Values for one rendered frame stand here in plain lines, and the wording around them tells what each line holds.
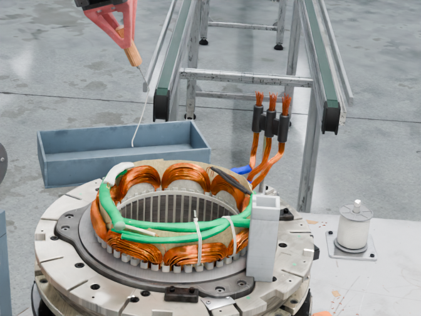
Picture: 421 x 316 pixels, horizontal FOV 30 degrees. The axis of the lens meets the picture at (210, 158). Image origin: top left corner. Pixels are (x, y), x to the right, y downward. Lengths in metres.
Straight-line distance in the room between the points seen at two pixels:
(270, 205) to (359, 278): 0.64
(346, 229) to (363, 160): 2.22
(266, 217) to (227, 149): 2.85
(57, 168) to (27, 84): 3.22
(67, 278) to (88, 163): 0.34
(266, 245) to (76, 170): 0.42
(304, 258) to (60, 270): 0.27
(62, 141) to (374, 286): 0.60
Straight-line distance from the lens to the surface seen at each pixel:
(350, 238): 1.48
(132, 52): 1.12
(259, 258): 0.82
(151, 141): 1.27
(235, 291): 0.81
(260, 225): 0.80
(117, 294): 0.81
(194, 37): 3.80
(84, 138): 1.24
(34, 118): 3.93
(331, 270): 1.45
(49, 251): 0.88
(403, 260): 1.51
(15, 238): 2.97
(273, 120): 0.92
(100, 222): 0.86
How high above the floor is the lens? 1.58
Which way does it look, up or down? 26 degrees down
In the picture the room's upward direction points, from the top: 4 degrees clockwise
